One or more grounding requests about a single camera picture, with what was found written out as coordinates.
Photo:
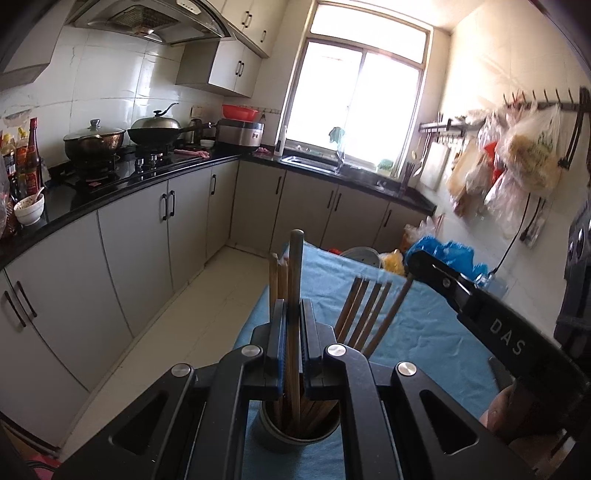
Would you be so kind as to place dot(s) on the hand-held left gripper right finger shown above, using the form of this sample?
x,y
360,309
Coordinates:
x,y
305,337

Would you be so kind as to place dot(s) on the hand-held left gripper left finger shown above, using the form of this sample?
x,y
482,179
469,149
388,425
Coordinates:
x,y
282,337

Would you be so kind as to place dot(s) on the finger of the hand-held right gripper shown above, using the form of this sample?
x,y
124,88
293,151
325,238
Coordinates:
x,y
438,277

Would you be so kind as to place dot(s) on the bundle of chopsticks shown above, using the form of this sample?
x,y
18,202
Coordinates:
x,y
274,281

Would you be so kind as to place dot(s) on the dark grey chopstick cup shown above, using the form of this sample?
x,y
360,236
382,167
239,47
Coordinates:
x,y
277,444

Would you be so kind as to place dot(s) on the person's right hand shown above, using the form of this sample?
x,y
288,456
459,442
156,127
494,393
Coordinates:
x,y
496,410

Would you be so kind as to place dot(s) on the blue plastic bag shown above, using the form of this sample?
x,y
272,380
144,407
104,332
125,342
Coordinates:
x,y
443,256

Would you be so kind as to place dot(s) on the clear snack bag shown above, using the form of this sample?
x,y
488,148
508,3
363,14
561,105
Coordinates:
x,y
420,233

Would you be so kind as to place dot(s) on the yellow bag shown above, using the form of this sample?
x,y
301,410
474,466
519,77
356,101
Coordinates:
x,y
392,263

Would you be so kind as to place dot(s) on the blue table cloth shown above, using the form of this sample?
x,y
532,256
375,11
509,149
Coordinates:
x,y
429,332

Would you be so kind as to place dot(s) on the grey metal pot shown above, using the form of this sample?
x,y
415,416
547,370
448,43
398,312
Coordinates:
x,y
360,256

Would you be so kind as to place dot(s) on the black utensil holder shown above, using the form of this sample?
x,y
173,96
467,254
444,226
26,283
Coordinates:
x,y
408,180

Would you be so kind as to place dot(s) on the brown hanging bag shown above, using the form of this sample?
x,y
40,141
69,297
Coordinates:
x,y
464,177

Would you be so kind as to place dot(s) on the clear hanging plastic bag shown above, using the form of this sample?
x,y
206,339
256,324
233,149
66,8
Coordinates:
x,y
503,189

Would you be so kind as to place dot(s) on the white cutting board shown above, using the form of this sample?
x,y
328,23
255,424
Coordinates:
x,y
436,166

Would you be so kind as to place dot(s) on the sink faucet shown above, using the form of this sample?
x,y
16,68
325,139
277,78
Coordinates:
x,y
340,159

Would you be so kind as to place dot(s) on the clear bag of dried food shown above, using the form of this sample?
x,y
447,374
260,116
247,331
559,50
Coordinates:
x,y
531,152

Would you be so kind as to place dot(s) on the white base cabinets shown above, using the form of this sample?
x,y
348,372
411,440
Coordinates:
x,y
138,258

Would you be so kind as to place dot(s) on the green cloth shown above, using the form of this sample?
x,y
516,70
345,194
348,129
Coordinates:
x,y
337,135

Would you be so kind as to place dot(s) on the steel sink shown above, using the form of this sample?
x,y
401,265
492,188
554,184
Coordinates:
x,y
307,162

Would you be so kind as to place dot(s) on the kitchen window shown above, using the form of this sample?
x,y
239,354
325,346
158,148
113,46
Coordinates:
x,y
351,92

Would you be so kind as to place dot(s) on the pink cloth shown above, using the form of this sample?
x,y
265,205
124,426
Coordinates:
x,y
194,152

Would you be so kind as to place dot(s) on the rice cooker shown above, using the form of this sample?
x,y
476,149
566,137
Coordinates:
x,y
240,134

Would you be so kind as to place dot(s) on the small white bowl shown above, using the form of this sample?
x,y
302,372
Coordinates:
x,y
207,144

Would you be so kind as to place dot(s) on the gas stove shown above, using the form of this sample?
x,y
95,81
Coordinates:
x,y
138,162

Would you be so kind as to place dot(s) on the black kitchen countertop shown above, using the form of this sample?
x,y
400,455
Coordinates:
x,y
115,182

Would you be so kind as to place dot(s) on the red basin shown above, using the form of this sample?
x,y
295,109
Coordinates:
x,y
240,112

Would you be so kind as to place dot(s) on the black wok with lid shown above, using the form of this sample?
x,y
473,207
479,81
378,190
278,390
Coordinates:
x,y
154,129

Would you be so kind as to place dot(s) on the pot with glass lid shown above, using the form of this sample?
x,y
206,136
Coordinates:
x,y
94,141

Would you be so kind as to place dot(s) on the white bowl with spoon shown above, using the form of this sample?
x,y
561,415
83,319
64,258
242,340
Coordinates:
x,y
28,211

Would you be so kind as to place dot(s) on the sauce bottles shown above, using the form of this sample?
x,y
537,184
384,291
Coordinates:
x,y
5,217

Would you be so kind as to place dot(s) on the dark red sauce bottle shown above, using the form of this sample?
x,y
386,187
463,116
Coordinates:
x,y
32,161

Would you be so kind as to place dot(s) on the yellow-capped sauce bottle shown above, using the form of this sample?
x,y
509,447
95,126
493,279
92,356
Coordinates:
x,y
21,157

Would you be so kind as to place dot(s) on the range hood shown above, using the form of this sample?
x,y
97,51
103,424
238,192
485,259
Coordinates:
x,y
138,21

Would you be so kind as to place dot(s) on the wall power socket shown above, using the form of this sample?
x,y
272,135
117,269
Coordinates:
x,y
535,228

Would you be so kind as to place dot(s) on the metal wall rack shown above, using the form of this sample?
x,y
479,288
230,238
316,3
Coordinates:
x,y
448,125

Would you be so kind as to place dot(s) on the wall hook rail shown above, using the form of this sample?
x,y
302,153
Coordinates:
x,y
568,107

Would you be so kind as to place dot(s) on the beige wall outlet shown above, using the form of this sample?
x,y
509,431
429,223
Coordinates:
x,y
196,111

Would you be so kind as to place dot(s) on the white wall cabinet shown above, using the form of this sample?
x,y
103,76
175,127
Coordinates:
x,y
226,69
258,23

